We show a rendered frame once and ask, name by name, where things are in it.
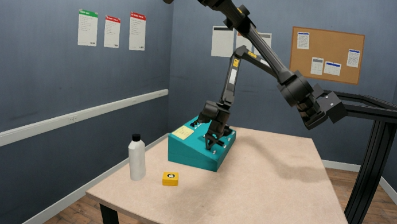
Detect teal control console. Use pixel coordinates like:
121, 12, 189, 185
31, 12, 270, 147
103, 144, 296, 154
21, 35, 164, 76
168, 115, 236, 172

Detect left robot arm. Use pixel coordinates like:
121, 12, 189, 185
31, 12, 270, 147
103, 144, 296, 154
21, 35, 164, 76
198, 0, 325, 126

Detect white bottle with black cap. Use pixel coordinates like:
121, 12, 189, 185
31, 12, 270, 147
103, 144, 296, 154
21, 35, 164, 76
129, 134, 146, 181

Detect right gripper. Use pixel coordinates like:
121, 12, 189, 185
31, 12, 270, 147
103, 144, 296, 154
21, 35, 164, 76
205, 121, 226, 149

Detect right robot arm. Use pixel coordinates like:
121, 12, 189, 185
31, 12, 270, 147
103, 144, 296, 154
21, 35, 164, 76
198, 45, 278, 132

